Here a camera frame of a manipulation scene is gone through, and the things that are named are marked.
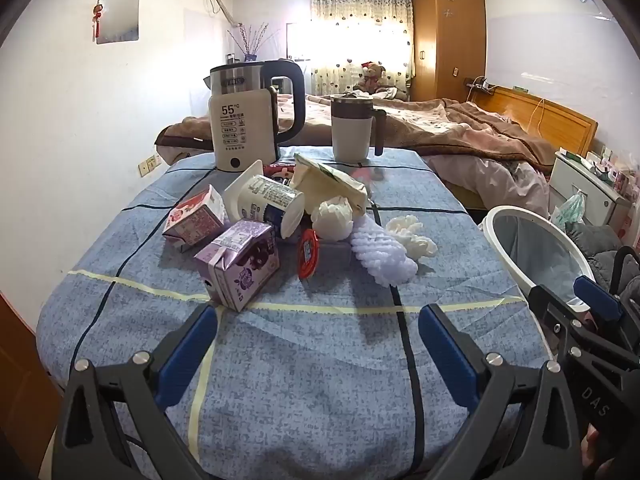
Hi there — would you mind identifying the white tissue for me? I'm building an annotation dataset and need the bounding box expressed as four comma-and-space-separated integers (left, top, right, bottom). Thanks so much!
385, 214, 440, 261

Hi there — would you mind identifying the white wrapped pipe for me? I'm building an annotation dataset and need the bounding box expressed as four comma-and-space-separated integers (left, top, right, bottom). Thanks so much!
202, 0, 242, 28

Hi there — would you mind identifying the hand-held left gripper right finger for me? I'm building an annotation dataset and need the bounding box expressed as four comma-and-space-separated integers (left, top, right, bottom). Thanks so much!
417, 304, 583, 480

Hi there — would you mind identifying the vase with purple branches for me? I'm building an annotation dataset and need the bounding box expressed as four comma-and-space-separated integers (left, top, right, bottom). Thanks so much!
227, 22, 278, 63

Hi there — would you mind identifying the pink duvet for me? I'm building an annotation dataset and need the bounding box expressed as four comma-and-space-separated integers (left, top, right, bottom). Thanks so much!
425, 152, 551, 218

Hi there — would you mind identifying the brown teddy bear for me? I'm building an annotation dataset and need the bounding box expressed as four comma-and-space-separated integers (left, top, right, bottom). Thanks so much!
356, 61, 388, 93

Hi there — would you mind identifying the brown wooden door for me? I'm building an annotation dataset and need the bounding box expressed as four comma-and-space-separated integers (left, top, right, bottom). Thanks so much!
0, 292, 63, 466

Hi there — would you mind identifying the blue checked tablecloth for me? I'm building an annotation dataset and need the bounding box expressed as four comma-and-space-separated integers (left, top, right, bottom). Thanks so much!
35, 145, 551, 480

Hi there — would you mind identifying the wooden wardrobe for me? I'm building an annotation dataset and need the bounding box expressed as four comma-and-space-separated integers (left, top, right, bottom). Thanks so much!
411, 0, 487, 103

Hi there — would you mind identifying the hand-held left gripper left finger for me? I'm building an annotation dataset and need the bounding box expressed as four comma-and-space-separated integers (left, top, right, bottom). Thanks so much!
52, 304, 221, 480

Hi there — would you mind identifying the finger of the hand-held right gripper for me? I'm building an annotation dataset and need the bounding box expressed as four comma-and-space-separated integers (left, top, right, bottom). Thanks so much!
528, 284, 640, 370
573, 275, 640, 342

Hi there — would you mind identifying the purple milk carton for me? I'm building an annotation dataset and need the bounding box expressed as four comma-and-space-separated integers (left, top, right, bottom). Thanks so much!
193, 220, 281, 312

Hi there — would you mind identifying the wooden bed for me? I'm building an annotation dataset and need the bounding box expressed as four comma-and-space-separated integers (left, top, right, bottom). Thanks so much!
450, 84, 599, 211

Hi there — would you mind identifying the person's right hand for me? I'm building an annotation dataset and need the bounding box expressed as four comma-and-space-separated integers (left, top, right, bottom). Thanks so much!
580, 424, 615, 480

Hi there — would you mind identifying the group of small boxes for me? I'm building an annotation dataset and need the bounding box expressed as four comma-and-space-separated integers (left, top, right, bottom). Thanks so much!
585, 145, 640, 201

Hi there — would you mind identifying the beige paper bag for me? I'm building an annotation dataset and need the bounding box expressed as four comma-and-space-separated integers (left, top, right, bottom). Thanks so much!
291, 152, 373, 217

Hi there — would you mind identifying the white mug with brown lid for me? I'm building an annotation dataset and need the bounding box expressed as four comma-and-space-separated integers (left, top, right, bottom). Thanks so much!
329, 94, 387, 163

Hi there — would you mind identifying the white steel electric kettle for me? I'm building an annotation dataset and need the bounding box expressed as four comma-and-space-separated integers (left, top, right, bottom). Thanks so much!
202, 58, 307, 173

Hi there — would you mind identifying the silver wall sheet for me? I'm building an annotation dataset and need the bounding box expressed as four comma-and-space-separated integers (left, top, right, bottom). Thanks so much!
96, 0, 140, 45

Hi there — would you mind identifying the pink milk carton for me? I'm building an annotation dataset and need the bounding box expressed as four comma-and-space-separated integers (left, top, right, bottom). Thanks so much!
161, 184, 230, 253

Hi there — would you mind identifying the patterned window curtain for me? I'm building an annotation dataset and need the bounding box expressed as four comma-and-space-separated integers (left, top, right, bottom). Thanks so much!
310, 0, 416, 96

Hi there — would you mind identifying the green plastic bag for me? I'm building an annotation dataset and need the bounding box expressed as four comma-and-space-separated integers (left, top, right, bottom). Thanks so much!
550, 190, 586, 231

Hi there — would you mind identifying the pale blue bin liner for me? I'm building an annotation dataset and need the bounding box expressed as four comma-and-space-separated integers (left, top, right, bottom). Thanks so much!
500, 215, 586, 301

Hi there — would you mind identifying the grey padded chair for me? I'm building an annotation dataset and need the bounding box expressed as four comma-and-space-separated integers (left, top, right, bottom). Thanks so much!
565, 222, 640, 306

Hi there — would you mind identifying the clear cup with red lid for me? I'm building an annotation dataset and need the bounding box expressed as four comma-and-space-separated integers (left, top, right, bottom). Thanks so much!
297, 228, 353, 281

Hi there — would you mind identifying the white nightstand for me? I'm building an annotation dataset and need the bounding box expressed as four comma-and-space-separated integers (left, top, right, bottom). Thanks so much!
550, 152, 632, 226

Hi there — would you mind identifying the bed with brown blanket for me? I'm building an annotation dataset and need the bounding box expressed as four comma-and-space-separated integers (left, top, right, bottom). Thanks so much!
155, 92, 557, 171

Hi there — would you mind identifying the white round bin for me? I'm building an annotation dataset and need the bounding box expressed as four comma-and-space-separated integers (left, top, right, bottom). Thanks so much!
481, 205, 598, 311

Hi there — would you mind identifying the pale yellow tape strip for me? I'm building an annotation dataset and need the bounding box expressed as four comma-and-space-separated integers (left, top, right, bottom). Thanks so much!
66, 269, 527, 313
189, 305, 223, 467

